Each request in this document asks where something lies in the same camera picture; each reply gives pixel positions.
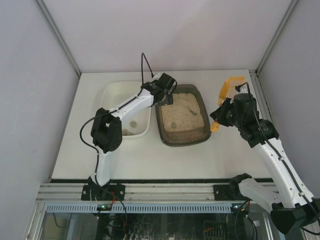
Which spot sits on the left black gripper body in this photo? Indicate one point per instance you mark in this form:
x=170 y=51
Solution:
x=164 y=97

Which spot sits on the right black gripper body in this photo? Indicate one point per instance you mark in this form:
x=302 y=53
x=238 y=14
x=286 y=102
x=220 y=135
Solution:
x=221 y=113

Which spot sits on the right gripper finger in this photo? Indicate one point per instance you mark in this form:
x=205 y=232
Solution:
x=219 y=115
x=227 y=104

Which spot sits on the orange litter scoop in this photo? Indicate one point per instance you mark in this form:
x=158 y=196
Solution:
x=228 y=90

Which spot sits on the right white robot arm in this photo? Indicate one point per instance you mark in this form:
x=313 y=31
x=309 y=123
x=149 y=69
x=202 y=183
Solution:
x=293 y=206

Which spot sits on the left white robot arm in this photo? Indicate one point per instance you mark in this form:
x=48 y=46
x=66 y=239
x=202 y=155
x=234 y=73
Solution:
x=107 y=127

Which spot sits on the beige pellet litter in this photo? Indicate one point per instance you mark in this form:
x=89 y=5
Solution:
x=185 y=112

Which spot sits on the dark grey litter box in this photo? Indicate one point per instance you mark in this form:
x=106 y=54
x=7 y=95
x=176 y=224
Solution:
x=187 y=138

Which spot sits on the white plastic tray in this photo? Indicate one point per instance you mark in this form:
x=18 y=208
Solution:
x=124 y=100

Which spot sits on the right aluminium side rail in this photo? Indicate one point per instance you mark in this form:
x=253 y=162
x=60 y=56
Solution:
x=265 y=110

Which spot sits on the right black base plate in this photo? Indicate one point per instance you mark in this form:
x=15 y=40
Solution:
x=225 y=192

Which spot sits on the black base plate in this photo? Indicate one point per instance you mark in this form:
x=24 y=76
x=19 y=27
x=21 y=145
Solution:
x=225 y=192
x=106 y=193

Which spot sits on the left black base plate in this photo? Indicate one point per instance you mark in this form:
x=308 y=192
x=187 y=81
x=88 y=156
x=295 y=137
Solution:
x=106 y=193

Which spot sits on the grey slotted cable duct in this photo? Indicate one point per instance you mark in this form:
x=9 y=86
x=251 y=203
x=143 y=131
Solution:
x=141 y=208

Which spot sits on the right aluminium frame post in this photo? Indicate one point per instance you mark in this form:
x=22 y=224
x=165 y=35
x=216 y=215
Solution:
x=278 y=32

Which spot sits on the aluminium frame post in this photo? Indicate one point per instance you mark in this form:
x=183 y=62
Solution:
x=40 y=4
x=278 y=32

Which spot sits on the left aluminium frame post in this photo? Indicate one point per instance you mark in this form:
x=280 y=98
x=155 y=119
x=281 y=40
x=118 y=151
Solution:
x=40 y=4

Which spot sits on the aluminium front rail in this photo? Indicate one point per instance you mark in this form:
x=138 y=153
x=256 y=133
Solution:
x=134 y=192

